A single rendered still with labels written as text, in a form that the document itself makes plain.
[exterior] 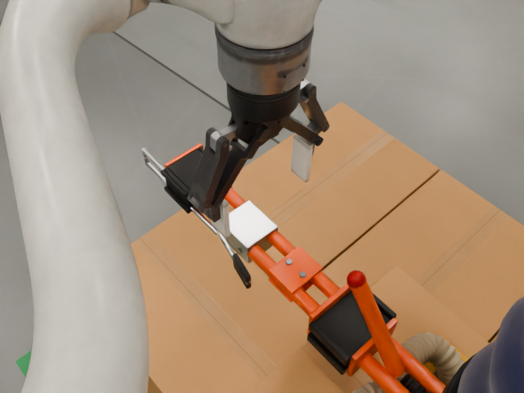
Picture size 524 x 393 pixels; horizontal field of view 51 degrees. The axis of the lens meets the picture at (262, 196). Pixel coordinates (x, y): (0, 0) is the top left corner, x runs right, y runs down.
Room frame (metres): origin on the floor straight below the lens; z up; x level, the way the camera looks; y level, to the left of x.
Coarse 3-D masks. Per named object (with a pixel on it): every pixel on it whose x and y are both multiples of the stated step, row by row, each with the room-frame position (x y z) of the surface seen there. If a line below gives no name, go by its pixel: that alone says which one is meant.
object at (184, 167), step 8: (200, 144) 0.63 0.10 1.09; (184, 152) 0.62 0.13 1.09; (192, 152) 0.62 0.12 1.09; (200, 152) 0.62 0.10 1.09; (176, 160) 0.60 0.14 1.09; (184, 160) 0.60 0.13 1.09; (192, 160) 0.60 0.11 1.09; (168, 168) 0.58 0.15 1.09; (176, 168) 0.58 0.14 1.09; (184, 168) 0.58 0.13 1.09; (192, 168) 0.58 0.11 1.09; (176, 176) 0.56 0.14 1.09; (184, 176) 0.56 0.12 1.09; (192, 176) 0.56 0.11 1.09; (184, 184) 0.55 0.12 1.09
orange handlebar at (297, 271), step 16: (272, 240) 0.45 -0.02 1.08; (288, 240) 0.45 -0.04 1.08; (256, 256) 0.42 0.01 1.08; (288, 256) 0.42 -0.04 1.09; (304, 256) 0.42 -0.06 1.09; (272, 272) 0.39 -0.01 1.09; (288, 272) 0.39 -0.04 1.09; (304, 272) 0.39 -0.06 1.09; (320, 272) 0.40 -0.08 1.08; (288, 288) 0.37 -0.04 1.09; (304, 288) 0.38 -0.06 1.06; (320, 288) 0.37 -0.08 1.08; (336, 288) 0.37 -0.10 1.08; (304, 304) 0.35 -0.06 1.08; (400, 352) 0.27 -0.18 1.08; (368, 368) 0.26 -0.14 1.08; (384, 368) 0.26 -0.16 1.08; (416, 368) 0.25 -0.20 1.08; (384, 384) 0.23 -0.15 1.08; (400, 384) 0.23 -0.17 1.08; (432, 384) 0.23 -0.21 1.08
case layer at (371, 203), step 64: (256, 192) 0.97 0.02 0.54; (320, 192) 0.97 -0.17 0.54; (384, 192) 0.97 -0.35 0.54; (448, 192) 0.97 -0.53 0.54; (192, 256) 0.75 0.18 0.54; (320, 256) 0.75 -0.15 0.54; (384, 256) 0.75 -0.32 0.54; (448, 256) 0.75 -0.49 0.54; (512, 256) 0.75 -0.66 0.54; (192, 320) 0.57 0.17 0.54; (256, 320) 0.57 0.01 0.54; (192, 384) 0.42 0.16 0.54; (256, 384) 0.42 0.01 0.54
